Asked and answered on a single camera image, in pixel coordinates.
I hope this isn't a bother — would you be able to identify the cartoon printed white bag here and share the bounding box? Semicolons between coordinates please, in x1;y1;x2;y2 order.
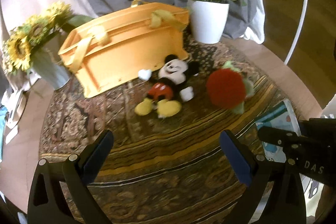
255;99;323;217

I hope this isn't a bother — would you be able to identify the green plush toy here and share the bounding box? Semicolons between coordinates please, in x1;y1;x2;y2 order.
222;61;255;114

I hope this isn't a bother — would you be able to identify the blue cloth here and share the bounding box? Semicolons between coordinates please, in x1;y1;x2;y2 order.
0;105;8;162

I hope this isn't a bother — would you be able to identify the red strawberry plush toy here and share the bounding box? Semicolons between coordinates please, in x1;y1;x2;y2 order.
206;69;247;109

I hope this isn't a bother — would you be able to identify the patterned brown rug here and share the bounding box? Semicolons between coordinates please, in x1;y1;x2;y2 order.
39;34;286;223

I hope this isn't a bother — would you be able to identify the white hoop stand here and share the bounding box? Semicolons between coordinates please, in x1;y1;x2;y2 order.
283;0;310;66

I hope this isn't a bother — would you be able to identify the grey ribbed flower vase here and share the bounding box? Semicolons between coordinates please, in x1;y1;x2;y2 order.
31;49;70;90

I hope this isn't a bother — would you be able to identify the sunflower bouquet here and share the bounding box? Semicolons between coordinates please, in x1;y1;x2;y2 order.
1;1;93;74

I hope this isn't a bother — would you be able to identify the Mickey Mouse plush toy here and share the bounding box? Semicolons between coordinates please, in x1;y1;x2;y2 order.
134;55;200;118

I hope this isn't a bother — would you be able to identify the orange storage basket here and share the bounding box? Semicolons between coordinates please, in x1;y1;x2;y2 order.
58;0;189;98

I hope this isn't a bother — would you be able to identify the white plant pot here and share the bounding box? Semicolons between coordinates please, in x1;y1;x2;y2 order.
187;0;230;44

